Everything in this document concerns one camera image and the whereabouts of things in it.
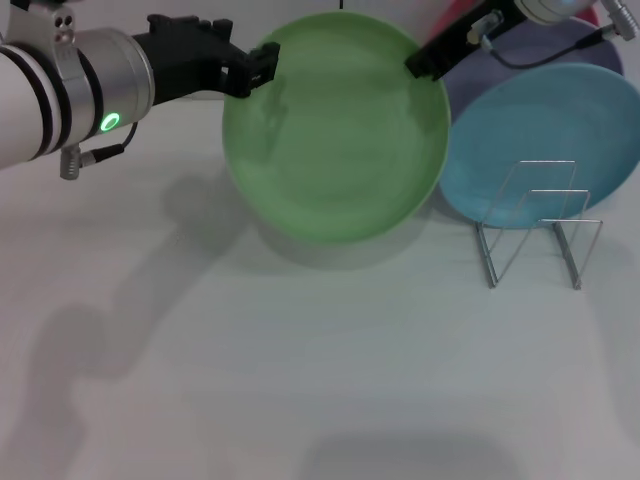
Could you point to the blue plastic plate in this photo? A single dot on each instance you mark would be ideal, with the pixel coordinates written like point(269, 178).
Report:
point(525, 130)

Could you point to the purple plastic plate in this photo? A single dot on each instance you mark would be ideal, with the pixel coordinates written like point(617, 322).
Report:
point(475, 75)

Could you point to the green plastic plate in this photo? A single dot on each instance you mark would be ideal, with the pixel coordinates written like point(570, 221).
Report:
point(340, 150)

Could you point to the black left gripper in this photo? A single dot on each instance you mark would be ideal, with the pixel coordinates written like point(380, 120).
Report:
point(185, 55)

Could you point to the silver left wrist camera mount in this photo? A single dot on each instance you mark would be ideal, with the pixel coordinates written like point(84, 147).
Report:
point(57, 30)

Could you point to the red plastic plate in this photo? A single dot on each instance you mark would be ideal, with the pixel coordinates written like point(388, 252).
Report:
point(447, 17)

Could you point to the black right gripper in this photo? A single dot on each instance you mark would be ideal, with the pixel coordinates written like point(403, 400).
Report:
point(500, 17)

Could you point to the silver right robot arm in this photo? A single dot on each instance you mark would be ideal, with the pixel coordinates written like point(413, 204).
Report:
point(550, 10)

